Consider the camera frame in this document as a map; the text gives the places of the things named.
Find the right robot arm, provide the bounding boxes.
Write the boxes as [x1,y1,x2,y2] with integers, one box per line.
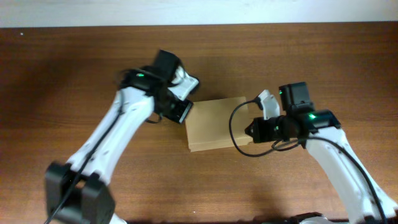
[245,82,397,223]

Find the cardboard box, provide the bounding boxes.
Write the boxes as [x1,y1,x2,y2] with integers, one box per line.
[185,96,252,152]

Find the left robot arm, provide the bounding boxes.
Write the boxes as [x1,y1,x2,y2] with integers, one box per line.
[45,50,199,224]

